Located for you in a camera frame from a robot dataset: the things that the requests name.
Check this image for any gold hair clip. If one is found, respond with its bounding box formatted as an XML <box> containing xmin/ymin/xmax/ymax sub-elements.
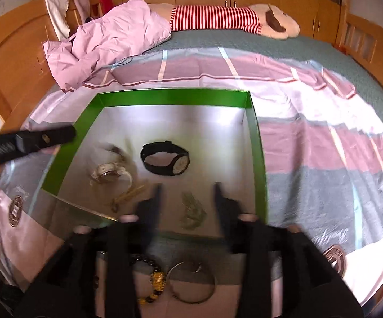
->
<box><xmin>110</xmin><ymin>179</ymin><xmax>150</xmax><ymax>213</ymax></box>

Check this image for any green gold chain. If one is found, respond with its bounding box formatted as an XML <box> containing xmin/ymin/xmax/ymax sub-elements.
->
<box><xmin>179</xmin><ymin>190</ymin><xmax>207</xmax><ymax>231</ymax></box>

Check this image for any small brown trinket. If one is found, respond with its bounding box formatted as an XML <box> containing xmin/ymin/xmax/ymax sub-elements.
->
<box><xmin>99</xmin><ymin>144</ymin><xmax>128</xmax><ymax>164</ymax></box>

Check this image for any white garment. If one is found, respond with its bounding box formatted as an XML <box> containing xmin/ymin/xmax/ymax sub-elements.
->
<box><xmin>42</xmin><ymin>0</ymin><xmax>72</xmax><ymax>41</ymax></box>

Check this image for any pink duvet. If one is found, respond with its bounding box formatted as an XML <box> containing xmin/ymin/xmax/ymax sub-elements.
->
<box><xmin>42</xmin><ymin>0</ymin><xmax>173</xmax><ymax>91</ymax></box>

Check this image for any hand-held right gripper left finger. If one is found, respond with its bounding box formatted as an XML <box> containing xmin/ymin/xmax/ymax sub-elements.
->
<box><xmin>13</xmin><ymin>183</ymin><xmax>163</xmax><ymax>318</ymax></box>

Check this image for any green box with silver inside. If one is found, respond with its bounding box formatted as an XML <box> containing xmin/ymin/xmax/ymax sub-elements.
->
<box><xmin>41</xmin><ymin>88</ymin><xmax>269</xmax><ymax>239</ymax></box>

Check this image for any black and gold bead bracelet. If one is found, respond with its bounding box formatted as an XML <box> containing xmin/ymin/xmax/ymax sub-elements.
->
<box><xmin>93</xmin><ymin>253</ymin><xmax>166</xmax><ymax>307</ymax></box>

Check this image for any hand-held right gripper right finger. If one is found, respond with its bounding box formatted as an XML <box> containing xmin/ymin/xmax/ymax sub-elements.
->
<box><xmin>214</xmin><ymin>182</ymin><xmax>366</xmax><ymax>318</ymax></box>

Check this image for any pink grey checked bedsheet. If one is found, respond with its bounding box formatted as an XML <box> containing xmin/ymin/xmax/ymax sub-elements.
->
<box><xmin>0</xmin><ymin>47</ymin><xmax>383</xmax><ymax>307</ymax></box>

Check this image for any silver bangle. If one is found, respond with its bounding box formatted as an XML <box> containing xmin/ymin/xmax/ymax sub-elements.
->
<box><xmin>167</xmin><ymin>260</ymin><xmax>217</xmax><ymax>304</ymax></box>

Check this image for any red striped plush toy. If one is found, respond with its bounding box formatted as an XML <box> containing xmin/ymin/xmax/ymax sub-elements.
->
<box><xmin>148</xmin><ymin>3</ymin><xmax>301</xmax><ymax>42</ymax></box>

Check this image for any white wristwatch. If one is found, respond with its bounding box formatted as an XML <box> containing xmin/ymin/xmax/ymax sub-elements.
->
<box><xmin>90</xmin><ymin>162</ymin><xmax>135</xmax><ymax>186</ymax></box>

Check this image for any curved wooden bed board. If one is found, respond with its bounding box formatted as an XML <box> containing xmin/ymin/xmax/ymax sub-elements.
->
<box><xmin>0</xmin><ymin>0</ymin><xmax>79</xmax><ymax>123</ymax></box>

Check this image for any pink garment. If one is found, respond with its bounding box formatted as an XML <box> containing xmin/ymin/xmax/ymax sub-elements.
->
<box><xmin>68</xmin><ymin>0</ymin><xmax>93</xmax><ymax>28</ymax></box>

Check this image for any slatted wooden bed board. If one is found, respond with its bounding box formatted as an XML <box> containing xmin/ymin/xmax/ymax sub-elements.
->
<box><xmin>335</xmin><ymin>11</ymin><xmax>383</xmax><ymax>85</ymax></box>

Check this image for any black wristwatch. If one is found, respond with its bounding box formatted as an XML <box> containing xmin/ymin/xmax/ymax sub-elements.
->
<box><xmin>140</xmin><ymin>141</ymin><xmax>190</xmax><ymax>176</ymax></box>

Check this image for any green quilted bedspread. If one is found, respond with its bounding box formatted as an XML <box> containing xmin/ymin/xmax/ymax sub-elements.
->
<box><xmin>139</xmin><ymin>28</ymin><xmax>383</xmax><ymax>160</ymax></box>

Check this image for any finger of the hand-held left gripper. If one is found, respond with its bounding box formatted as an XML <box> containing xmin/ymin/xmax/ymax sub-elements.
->
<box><xmin>0</xmin><ymin>125</ymin><xmax>77</xmax><ymax>173</ymax></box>

